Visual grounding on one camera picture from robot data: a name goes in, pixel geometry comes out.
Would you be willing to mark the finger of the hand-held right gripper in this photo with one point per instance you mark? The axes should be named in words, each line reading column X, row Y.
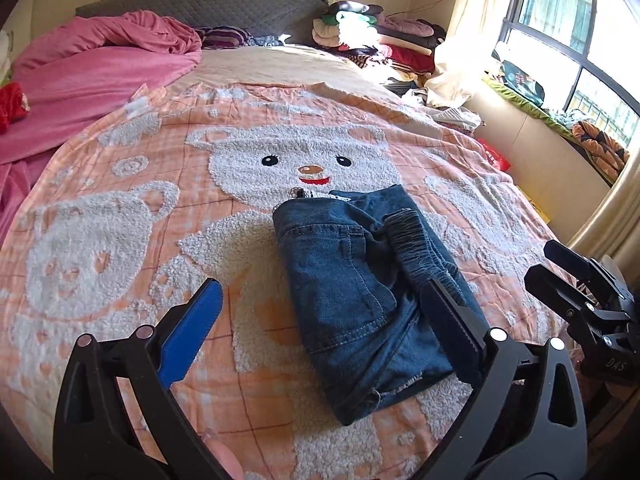
column 555, row 290
column 567, row 257

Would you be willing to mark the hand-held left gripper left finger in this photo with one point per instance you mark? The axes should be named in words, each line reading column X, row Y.
column 192, row 335

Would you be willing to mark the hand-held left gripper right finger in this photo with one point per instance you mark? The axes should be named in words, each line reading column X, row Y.
column 452, row 330

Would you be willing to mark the blue denim pants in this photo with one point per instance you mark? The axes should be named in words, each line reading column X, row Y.
column 350, row 285

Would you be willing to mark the person's left hand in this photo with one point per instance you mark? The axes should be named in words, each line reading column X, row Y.
column 227, row 457

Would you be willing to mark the cream curtain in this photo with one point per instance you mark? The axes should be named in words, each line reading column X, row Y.
column 465, row 50
column 610, row 215

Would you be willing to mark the orange patterned cloth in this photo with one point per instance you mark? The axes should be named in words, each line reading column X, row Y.
column 600, row 147

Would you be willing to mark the peach bear blanket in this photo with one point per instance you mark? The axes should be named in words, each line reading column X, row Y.
column 150, row 220

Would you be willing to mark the green windowsill mat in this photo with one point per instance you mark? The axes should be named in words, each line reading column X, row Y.
column 525, row 110

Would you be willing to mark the dark teal printed bag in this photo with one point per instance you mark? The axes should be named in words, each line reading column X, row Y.
column 522, row 82

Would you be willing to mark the white crumpled clothes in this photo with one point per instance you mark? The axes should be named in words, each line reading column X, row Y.
column 450, row 112

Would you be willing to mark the pink duvet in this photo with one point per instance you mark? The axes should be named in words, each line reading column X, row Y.
column 100, row 70

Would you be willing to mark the beige bed sheet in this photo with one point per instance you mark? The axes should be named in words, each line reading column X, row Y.
column 290, row 67

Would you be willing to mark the pile of folded clothes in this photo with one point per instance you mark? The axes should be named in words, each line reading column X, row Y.
column 380, row 40

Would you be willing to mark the red cloth item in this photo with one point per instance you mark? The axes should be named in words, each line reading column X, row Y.
column 12, row 105

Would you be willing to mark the striped pillow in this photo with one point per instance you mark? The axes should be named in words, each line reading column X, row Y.
column 222, row 37

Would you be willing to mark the dark patterned pillow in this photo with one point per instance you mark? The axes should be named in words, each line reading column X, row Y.
column 267, row 41

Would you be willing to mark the grey quilted headboard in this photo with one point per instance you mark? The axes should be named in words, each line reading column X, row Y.
column 200, row 5

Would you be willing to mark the window with black frame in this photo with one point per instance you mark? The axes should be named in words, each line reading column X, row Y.
column 575, row 35

